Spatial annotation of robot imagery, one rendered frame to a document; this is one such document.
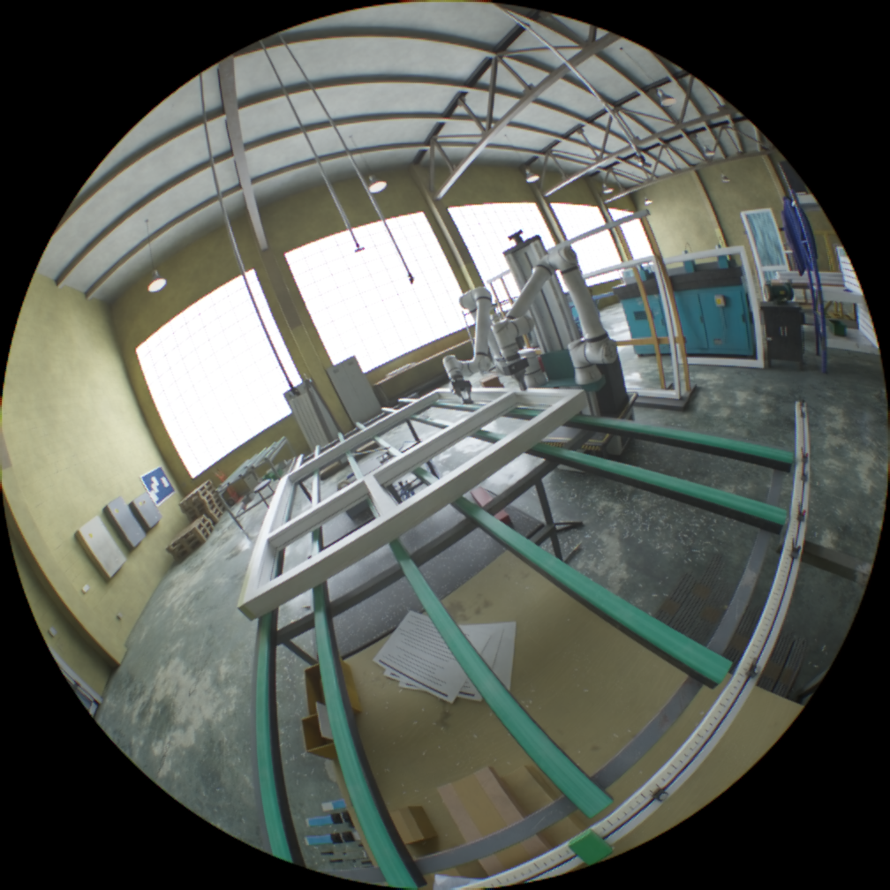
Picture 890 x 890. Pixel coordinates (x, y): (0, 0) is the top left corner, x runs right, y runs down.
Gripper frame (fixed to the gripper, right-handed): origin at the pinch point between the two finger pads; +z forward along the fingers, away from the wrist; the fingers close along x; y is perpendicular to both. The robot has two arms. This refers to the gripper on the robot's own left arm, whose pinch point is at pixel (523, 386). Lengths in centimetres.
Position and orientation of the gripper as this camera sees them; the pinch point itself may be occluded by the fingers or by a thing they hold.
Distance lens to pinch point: 144.9
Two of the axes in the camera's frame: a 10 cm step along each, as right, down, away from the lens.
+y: 4.1, 1.7, -9.0
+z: 4.0, 8.5, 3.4
